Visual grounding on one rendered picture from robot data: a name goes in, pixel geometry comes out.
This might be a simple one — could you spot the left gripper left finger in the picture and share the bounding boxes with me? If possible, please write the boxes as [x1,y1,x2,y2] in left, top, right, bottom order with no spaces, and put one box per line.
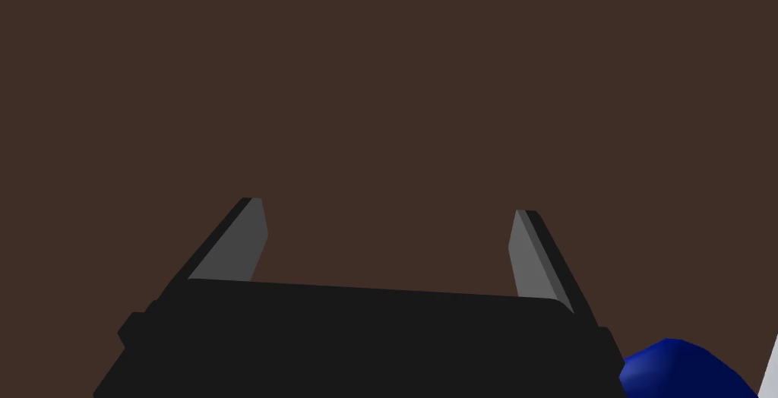
[172,197,270,283]

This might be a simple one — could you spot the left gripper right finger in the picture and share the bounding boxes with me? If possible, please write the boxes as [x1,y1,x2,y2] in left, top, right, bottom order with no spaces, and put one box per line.
[508,209,599,328]

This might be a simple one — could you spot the blue rounded object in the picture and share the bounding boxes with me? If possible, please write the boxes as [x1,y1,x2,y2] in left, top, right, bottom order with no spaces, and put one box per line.
[618,337,761,398]

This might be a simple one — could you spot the white flat object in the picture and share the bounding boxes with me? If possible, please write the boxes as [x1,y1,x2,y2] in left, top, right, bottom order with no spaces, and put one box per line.
[757,334,778,398]

